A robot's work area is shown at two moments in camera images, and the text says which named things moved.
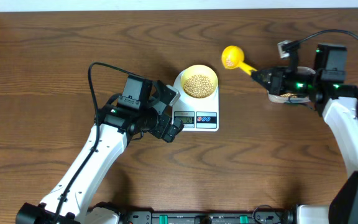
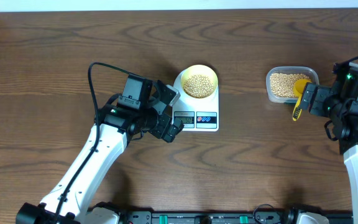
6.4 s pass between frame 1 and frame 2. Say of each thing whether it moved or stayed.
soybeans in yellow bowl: stayed
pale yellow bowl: stayed
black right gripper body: moved
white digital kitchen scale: stayed
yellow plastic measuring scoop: moved
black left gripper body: stayed
